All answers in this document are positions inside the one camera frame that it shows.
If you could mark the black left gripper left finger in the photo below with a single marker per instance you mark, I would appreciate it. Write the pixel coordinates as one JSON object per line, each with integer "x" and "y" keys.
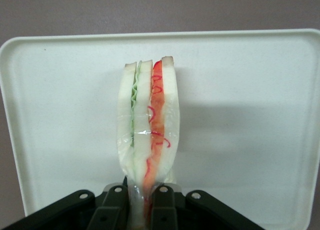
{"x": 110, "y": 210}

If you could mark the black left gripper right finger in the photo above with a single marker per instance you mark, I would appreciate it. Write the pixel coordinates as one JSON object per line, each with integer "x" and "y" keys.
{"x": 162, "y": 210}

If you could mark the triangle sandwich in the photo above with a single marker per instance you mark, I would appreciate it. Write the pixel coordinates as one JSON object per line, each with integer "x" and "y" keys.
{"x": 143, "y": 114}

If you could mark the beige plastic tray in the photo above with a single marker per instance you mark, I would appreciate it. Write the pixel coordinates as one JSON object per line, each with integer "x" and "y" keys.
{"x": 237, "y": 102}

